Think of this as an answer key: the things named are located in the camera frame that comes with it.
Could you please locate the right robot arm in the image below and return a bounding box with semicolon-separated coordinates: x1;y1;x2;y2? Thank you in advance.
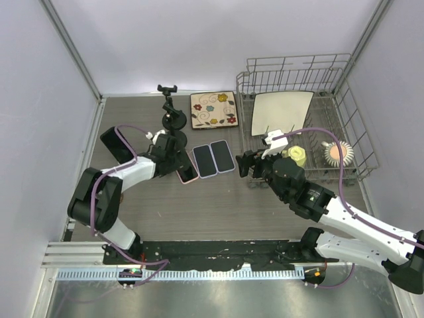
236;150;423;295

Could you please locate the white cable duct strip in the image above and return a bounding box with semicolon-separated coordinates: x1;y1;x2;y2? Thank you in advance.
56;264;305;282

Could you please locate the pink case phone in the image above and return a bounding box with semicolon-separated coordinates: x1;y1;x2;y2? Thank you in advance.
176;150;199;184

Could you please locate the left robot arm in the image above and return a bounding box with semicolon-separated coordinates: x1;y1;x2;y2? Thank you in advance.
67;131;187;264

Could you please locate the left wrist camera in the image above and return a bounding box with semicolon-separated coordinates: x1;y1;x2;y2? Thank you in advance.
145;129;167;144

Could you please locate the floral square plate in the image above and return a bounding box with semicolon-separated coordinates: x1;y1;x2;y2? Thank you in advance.
190;91;239;130

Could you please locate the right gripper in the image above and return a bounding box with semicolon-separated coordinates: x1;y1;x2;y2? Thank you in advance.
236;146;288;201

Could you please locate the grey wire dish rack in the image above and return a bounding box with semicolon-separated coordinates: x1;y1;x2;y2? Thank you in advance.
236;53;379;186

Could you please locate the black phone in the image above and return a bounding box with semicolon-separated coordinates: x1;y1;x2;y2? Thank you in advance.
100;127;135;164

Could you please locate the black round phone stand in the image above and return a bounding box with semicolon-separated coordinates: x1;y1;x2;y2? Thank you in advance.
157;85;187;131
168;129;187;147

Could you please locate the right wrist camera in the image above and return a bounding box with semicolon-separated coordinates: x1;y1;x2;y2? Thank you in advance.
261;129;288;159

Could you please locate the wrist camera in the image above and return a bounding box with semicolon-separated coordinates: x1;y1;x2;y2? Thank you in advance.
261;129;288;159
145;129;167;144

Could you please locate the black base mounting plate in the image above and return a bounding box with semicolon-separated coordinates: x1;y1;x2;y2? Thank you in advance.
102;238;341;271

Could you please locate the yellow faceted cup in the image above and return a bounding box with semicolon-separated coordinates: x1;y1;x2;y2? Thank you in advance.
286;146;307;168

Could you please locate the purple case phone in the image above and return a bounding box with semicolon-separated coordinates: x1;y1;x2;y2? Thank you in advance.
210;140;235;174
193;144;217;179

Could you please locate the white square plate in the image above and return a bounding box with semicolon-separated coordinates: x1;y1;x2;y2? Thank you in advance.
251;91;314;136

